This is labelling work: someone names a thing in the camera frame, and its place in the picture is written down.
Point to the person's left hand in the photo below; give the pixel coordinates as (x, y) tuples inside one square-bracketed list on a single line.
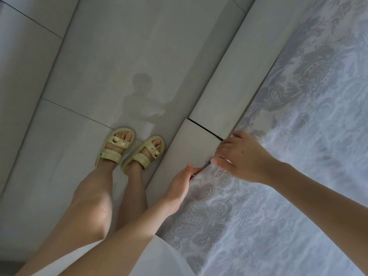
[(178, 186)]

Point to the person's right hand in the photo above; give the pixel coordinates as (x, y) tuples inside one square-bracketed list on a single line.
[(244, 158)]

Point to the blue-grey cloth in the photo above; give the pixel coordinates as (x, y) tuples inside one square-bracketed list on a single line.
[(293, 158)]

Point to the person's right forearm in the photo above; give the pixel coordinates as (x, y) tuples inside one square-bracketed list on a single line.
[(322, 209)]

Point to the person's left forearm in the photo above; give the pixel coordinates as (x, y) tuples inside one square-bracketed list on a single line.
[(115, 241)]

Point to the person's right leg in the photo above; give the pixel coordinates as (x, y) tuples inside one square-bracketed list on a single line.
[(132, 198)]

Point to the person's leg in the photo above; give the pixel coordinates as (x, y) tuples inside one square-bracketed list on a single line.
[(132, 198), (75, 221)]

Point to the person's white shorts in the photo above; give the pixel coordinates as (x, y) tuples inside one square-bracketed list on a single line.
[(161, 261)]

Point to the person's left leg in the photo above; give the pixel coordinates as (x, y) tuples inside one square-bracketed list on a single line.
[(75, 221)]

